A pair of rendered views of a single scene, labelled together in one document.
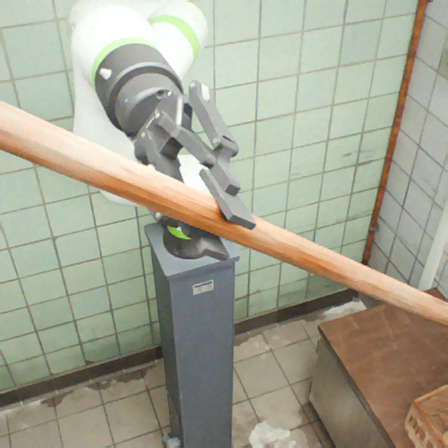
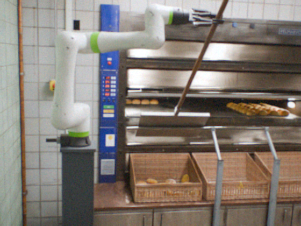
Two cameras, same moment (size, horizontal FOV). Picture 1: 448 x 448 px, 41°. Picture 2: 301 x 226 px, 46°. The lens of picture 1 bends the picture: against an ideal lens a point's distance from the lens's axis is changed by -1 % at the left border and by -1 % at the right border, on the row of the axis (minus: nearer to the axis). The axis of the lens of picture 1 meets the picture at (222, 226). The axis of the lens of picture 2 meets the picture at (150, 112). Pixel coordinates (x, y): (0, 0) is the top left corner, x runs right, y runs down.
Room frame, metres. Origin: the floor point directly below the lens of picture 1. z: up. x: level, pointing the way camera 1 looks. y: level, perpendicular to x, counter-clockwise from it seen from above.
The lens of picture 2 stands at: (0.35, 2.02, 1.74)
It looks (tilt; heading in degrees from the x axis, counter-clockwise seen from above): 9 degrees down; 281
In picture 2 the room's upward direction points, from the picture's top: 2 degrees clockwise
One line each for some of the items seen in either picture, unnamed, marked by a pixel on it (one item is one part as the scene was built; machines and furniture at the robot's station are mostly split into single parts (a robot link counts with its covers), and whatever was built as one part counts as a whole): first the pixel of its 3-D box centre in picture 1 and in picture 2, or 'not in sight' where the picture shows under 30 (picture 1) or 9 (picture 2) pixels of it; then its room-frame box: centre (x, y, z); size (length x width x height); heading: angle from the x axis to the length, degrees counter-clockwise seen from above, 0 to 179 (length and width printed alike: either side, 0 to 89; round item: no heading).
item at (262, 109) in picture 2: not in sight; (256, 108); (-0.04, -1.96, 1.21); 0.61 x 0.48 x 0.06; 111
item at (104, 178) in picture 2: not in sight; (104, 112); (1.65, -1.83, 1.07); 1.93 x 0.16 x 2.15; 111
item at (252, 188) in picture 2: not in sight; (228, 174); (0.24, -1.09, 0.72); 0.56 x 0.49 x 0.28; 22
